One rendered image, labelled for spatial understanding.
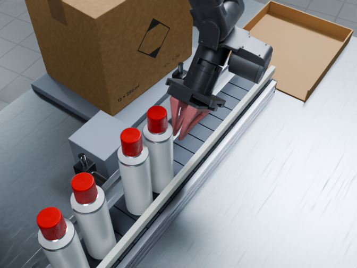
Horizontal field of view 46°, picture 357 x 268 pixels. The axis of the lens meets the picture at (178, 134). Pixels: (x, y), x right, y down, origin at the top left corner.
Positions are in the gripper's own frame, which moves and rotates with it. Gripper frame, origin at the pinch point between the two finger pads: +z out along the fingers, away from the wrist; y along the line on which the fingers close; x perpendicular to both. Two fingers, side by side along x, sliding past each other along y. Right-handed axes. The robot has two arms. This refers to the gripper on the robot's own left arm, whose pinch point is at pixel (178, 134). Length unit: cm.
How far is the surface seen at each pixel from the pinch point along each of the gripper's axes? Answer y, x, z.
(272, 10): -12, 59, -32
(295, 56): 3, 48, -22
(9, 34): -179, 119, 29
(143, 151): 1.4, -13.7, 1.5
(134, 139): 0.7, -16.9, -0.7
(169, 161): 2.7, -5.1, 3.8
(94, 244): 1.1, -17.4, 18.1
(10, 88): -140, 95, 49
